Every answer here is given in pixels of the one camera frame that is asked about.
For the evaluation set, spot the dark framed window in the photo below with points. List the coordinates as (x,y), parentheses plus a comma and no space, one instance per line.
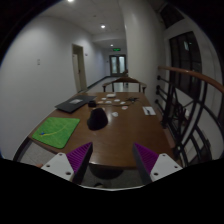
(185,54)

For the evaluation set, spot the beige side door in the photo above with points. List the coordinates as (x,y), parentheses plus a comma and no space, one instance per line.
(79,68)

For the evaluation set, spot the white paper with pen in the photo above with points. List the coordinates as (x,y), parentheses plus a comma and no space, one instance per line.
(148,110)

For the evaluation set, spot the wooden stair handrail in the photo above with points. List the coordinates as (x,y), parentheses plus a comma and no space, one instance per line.
(198,75)

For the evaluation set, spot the wooden chair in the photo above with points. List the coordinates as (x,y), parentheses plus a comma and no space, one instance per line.
(141,86)

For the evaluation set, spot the small black round object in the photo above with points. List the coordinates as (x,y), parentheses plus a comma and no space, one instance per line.
(92,104)

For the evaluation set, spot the green mouse pad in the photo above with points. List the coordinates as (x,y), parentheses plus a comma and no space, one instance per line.
(56,131)

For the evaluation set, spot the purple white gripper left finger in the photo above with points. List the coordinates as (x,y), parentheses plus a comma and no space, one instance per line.
(71,166)

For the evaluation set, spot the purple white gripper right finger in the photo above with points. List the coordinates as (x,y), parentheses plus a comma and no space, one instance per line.
(153,166)

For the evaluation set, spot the small white round object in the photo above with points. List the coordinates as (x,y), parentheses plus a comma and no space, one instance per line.
(114,114)

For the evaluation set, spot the black laptop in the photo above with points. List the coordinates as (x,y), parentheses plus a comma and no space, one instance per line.
(72,105)

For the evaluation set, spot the glass double door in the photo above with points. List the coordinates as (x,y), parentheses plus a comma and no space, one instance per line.
(117,64)

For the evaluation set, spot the black computer mouse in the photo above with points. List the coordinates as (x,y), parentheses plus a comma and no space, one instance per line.
(97,120)

